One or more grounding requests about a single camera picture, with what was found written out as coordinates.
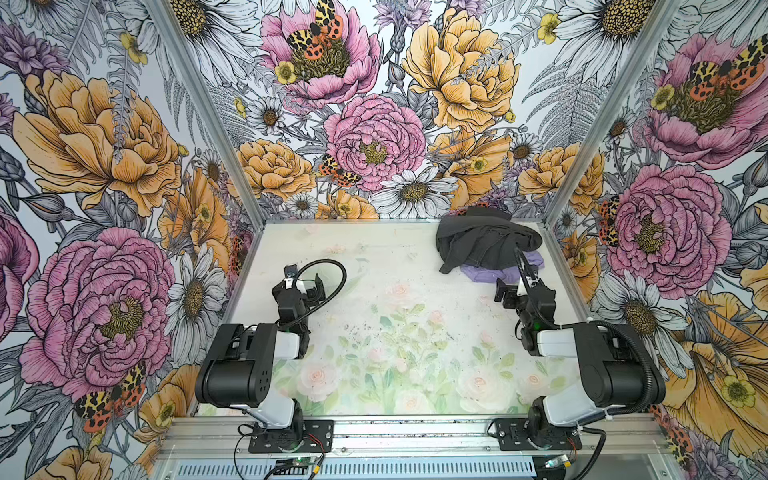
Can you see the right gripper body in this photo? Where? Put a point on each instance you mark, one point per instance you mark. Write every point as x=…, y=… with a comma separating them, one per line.
x=517, y=298

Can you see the purple cloth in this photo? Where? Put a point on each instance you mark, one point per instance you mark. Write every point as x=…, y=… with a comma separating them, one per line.
x=509, y=275

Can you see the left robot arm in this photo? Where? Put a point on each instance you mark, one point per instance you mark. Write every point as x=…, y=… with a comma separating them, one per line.
x=237, y=370

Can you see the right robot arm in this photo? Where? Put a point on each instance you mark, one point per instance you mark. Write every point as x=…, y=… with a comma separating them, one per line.
x=616, y=373

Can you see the dark grey cloth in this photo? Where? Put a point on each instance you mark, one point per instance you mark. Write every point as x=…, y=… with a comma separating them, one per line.
x=485, y=238

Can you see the right green circuit board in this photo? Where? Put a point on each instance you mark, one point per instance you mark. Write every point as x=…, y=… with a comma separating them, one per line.
x=560, y=461

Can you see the green circuit board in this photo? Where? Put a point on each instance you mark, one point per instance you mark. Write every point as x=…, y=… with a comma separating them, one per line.
x=560, y=461
x=300, y=463

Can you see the left green circuit board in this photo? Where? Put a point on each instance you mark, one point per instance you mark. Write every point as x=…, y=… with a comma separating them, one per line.
x=300, y=463

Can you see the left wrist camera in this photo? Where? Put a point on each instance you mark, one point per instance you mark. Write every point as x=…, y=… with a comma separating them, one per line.
x=290, y=275

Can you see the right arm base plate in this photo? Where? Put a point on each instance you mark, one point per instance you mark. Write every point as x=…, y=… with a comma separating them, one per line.
x=518, y=434

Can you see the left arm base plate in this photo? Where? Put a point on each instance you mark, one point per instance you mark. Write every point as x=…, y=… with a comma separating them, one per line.
x=311, y=436

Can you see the aluminium front rail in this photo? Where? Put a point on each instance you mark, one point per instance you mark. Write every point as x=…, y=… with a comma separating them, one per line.
x=409, y=436

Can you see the right aluminium frame post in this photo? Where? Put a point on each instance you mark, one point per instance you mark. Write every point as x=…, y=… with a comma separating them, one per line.
x=650, y=36

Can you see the aluminium frame post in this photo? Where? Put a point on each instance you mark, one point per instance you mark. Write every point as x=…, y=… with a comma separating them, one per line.
x=185, y=63
x=650, y=36

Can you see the left aluminium frame post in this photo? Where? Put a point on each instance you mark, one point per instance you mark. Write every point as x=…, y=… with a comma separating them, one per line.
x=185, y=63

